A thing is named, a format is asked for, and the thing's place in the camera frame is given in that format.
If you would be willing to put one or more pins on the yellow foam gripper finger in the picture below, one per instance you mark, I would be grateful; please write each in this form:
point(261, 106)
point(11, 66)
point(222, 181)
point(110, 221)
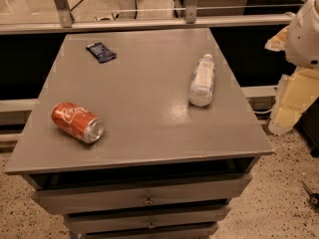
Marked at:
point(278, 42)

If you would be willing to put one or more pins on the dark blue rxbar wrapper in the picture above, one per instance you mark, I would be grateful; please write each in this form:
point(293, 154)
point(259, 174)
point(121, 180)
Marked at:
point(101, 52)

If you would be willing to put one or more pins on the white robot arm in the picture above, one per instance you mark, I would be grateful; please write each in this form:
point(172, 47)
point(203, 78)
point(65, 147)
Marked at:
point(300, 39)

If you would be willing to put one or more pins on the yellow foam padded block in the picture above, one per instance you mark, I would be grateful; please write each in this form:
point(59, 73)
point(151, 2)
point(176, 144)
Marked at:
point(295, 95)

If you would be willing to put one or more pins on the grey metal railing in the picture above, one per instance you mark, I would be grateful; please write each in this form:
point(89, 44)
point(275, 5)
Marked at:
point(71, 16)

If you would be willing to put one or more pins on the black caster wheel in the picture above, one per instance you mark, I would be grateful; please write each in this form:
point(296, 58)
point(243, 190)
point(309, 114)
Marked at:
point(313, 197)

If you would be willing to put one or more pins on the grey drawer cabinet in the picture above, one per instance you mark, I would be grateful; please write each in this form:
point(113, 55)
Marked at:
point(152, 131)

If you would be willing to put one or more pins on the bottom grey drawer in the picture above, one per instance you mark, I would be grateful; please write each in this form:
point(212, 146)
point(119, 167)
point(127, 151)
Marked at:
point(189, 231)

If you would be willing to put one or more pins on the grey drawer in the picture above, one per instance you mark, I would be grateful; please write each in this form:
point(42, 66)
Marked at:
point(149, 219)
point(189, 231)
point(143, 194)

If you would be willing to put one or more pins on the red coca-cola can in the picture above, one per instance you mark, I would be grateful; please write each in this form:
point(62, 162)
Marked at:
point(77, 122)

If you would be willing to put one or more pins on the middle grey drawer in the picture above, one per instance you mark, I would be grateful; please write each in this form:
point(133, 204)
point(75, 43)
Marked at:
point(149, 219)

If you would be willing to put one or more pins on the top grey drawer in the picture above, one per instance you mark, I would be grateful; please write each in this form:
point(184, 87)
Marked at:
point(143, 194)

